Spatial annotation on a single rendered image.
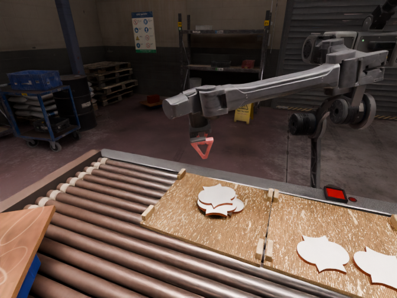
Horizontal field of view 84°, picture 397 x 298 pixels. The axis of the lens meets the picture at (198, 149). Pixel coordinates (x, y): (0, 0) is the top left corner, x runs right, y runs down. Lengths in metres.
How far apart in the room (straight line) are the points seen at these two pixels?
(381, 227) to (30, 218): 1.11
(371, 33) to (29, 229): 1.51
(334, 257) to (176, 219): 0.49
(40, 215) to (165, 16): 5.56
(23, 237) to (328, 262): 0.83
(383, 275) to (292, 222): 0.26
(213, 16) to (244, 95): 5.02
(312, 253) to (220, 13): 5.17
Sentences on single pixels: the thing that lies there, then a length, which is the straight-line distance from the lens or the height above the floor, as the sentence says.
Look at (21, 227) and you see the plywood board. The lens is 0.81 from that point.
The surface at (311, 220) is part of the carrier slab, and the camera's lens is 0.90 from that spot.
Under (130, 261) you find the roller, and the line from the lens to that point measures 0.76.
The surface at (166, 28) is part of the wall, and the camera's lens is 6.02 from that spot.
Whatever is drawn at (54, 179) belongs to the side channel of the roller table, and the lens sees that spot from 1.17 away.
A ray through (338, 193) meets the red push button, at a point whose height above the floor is 0.93.
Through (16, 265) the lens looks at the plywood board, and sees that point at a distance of 0.71.
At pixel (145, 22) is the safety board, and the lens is 6.31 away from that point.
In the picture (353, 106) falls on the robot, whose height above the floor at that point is 1.18.
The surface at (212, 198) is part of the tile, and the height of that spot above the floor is 0.98.
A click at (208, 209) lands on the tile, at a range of 0.80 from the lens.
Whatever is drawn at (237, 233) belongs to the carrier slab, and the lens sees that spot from 0.78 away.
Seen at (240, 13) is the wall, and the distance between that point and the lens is 5.44.
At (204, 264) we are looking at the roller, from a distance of 0.73.
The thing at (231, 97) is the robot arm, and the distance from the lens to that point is 0.60.
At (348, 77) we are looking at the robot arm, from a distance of 0.74.
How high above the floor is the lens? 1.51
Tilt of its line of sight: 27 degrees down
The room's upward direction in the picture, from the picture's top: straight up
